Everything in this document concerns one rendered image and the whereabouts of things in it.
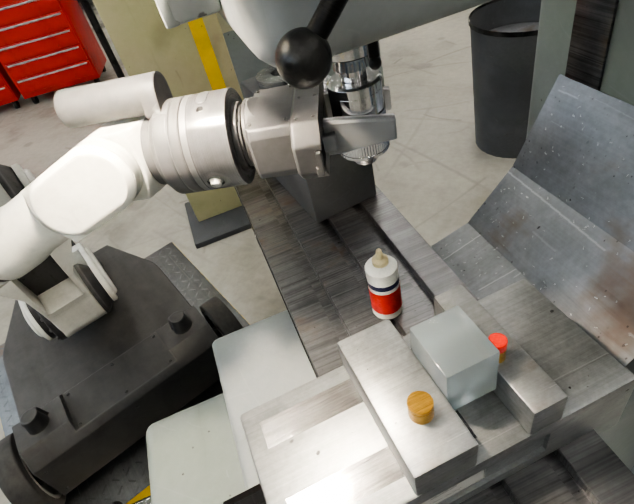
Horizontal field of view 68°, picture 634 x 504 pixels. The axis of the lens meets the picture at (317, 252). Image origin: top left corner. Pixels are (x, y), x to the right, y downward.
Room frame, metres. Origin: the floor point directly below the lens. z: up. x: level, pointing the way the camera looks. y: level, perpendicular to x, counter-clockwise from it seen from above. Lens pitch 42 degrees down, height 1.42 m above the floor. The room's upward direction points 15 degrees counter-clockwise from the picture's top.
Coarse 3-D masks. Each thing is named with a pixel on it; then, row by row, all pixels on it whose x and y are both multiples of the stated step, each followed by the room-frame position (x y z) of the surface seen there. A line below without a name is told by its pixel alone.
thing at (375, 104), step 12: (372, 96) 0.36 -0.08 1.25; (336, 108) 0.37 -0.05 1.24; (348, 108) 0.36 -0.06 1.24; (360, 108) 0.36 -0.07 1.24; (372, 108) 0.36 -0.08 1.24; (384, 108) 0.37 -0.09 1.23; (384, 144) 0.37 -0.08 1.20; (348, 156) 0.37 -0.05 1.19; (360, 156) 0.36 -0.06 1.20; (372, 156) 0.36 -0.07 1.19
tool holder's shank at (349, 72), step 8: (336, 64) 0.38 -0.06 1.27; (344, 64) 0.37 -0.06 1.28; (352, 64) 0.37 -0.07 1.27; (360, 64) 0.37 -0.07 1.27; (336, 72) 0.38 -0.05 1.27; (344, 72) 0.37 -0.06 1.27; (352, 72) 0.37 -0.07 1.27; (360, 72) 0.37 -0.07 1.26; (344, 80) 0.38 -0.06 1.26; (352, 80) 0.37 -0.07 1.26
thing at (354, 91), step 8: (368, 72) 0.38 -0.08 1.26; (376, 72) 0.38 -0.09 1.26; (328, 80) 0.39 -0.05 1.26; (336, 80) 0.39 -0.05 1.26; (360, 80) 0.37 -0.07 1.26; (368, 80) 0.37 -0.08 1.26; (376, 80) 0.37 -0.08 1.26; (328, 88) 0.38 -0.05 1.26; (336, 88) 0.37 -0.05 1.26; (344, 88) 0.37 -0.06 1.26; (352, 88) 0.36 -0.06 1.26; (360, 88) 0.36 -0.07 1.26; (368, 88) 0.36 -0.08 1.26; (376, 88) 0.37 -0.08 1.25; (336, 96) 0.37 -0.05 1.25; (344, 96) 0.36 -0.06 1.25; (352, 96) 0.36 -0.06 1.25; (360, 96) 0.36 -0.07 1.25; (368, 96) 0.36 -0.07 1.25
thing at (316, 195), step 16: (256, 80) 0.79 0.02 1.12; (272, 80) 0.76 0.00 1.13; (336, 160) 0.64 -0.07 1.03; (288, 176) 0.70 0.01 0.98; (336, 176) 0.63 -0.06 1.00; (352, 176) 0.64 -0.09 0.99; (368, 176) 0.65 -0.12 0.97; (304, 192) 0.64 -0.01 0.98; (320, 192) 0.62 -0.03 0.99; (336, 192) 0.63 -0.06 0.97; (352, 192) 0.64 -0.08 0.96; (368, 192) 0.65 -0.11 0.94; (304, 208) 0.66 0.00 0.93; (320, 208) 0.62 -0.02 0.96; (336, 208) 0.63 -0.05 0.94
